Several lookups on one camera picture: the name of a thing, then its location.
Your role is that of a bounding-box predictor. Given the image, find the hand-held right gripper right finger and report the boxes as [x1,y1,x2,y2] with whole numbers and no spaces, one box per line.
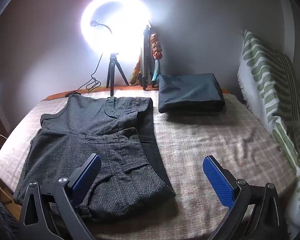
[203,155,290,240]

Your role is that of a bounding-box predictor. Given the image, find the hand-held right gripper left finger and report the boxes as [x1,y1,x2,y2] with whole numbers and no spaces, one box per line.
[18,153,102,240]

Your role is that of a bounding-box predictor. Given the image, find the grey houndstooth pants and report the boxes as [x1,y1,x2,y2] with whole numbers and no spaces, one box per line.
[13,96,176,217]

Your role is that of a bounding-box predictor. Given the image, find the folded dark grey pants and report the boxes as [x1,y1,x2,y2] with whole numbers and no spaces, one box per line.
[158,73,226,114]

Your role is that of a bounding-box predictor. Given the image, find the beige checked blanket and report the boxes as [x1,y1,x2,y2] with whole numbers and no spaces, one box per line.
[0,90,299,240]

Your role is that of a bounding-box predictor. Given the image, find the green patterned white pillow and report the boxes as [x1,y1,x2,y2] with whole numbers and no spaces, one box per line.
[237,29,300,238]

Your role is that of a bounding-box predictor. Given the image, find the small black tripod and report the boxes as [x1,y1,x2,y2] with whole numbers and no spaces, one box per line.
[106,52,130,97]

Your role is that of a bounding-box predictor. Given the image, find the tall folded tripod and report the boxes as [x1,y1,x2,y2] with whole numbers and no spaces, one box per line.
[139,25,152,91]

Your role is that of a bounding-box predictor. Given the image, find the orange patterned cloth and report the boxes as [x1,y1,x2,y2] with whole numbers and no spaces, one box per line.
[129,27,163,88]

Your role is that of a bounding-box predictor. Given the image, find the black power cable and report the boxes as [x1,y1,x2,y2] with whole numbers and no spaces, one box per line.
[41,52,103,102]

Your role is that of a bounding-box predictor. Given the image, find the ring light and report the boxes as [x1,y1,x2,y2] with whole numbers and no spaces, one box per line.
[81,0,153,58]

